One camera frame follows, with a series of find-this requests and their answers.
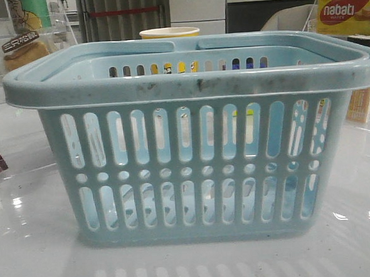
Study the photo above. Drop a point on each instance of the white cabinet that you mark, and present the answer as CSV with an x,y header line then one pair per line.
x,y
207,15

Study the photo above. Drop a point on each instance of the black white small box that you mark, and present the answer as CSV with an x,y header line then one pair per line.
x,y
360,39

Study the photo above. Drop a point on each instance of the beige chair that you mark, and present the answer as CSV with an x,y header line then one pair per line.
x,y
291,19

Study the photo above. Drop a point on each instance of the packaged bread with brown label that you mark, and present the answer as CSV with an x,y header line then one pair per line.
x,y
23,49

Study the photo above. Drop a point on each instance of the green cartoon snack package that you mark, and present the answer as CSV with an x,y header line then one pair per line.
x,y
28,15

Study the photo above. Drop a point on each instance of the light blue plastic basket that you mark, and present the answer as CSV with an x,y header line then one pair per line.
x,y
194,139

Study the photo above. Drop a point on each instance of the yellow nabati wafer box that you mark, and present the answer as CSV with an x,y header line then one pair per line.
x,y
347,17

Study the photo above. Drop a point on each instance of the clear acrylic display shelf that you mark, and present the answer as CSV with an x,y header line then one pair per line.
x,y
59,36

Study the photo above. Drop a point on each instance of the yellow paper cup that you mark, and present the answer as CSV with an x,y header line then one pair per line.
x,y
169,32

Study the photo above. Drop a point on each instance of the orange wafer box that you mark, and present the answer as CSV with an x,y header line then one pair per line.
x,y
359,106

